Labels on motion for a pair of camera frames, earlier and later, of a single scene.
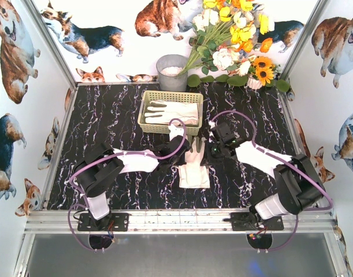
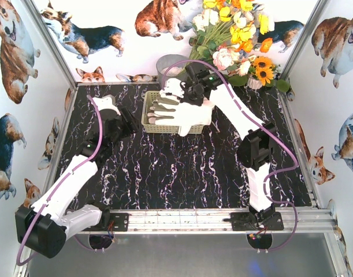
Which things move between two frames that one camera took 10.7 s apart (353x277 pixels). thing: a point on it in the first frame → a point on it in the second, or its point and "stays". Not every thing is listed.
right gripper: (215, 148) → (186, 90)
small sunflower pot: (262, 73) stays
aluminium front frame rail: (56, 221) stays
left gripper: (181, 143) → (129, 120)
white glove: (194, 173) → (199, 113)
